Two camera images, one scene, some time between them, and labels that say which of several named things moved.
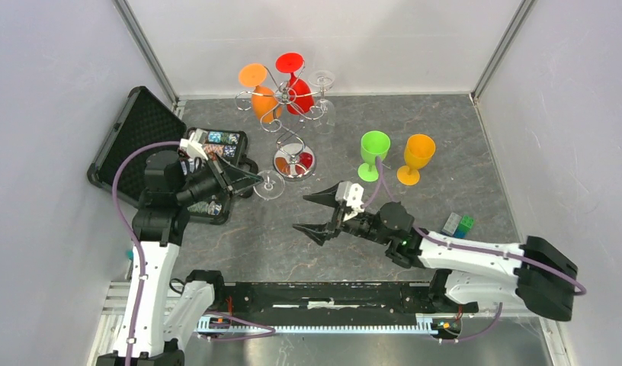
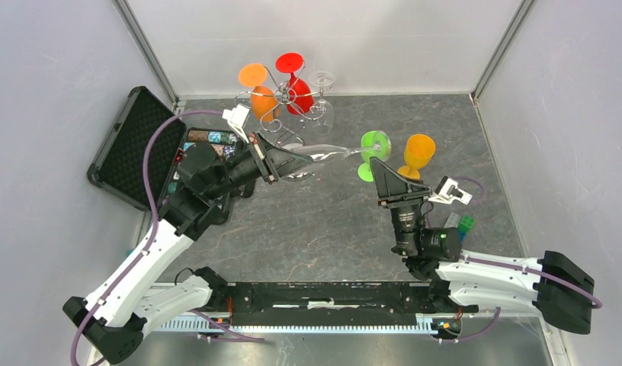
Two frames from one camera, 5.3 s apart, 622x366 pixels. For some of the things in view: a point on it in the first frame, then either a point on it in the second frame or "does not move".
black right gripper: [316, 232] to [393, 191]
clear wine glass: [325, 113] does not move
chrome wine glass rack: [293, 161] does not move
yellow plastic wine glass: [418, 151] does not move
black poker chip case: [143, 126] does not move
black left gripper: [231, 181] to [284, 161]
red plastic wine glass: [300, 98] does not move
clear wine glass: [272, 186] to [323, 153]
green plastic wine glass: [373, 144] does not move
